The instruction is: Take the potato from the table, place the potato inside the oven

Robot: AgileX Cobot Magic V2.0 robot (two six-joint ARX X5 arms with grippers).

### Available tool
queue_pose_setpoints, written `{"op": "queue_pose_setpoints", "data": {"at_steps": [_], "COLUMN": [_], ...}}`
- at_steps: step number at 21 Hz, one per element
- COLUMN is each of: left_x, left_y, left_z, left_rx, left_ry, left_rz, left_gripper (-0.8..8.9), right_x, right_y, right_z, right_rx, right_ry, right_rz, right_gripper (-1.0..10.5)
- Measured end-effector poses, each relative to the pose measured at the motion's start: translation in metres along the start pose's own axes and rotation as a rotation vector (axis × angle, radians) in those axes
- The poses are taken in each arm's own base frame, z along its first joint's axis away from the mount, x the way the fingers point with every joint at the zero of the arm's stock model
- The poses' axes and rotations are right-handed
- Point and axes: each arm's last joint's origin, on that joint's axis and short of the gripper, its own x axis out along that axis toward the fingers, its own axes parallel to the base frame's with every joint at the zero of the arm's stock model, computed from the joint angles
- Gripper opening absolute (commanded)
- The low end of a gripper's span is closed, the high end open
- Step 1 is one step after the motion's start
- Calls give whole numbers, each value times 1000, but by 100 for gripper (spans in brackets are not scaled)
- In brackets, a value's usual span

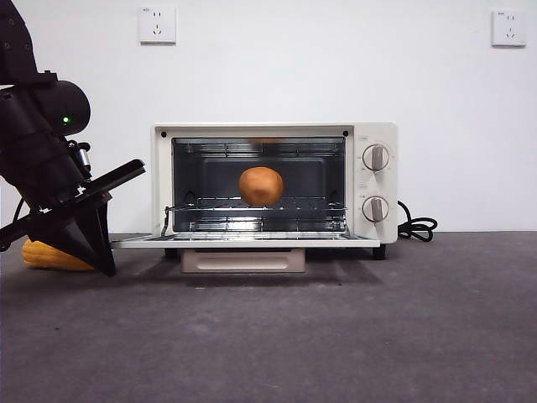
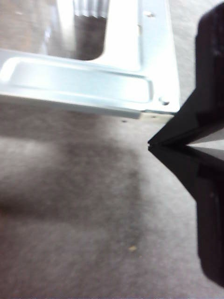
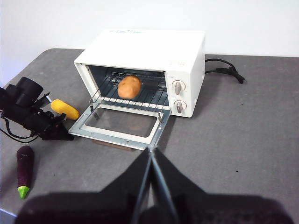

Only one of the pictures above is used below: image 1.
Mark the beige oven knob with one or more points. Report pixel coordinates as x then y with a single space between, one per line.
376 208
376 158

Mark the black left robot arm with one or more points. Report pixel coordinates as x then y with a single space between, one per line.
33 138

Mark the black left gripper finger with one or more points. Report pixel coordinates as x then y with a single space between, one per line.
69 233
102 235

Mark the brown potato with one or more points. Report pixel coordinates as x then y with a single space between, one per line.
261 186

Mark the yellow corn cob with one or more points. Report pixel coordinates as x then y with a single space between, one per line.
42 257

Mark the white wall socket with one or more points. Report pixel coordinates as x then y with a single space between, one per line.
157 25
509 28

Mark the cream toaster oven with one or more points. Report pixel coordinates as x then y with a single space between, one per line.
379 184

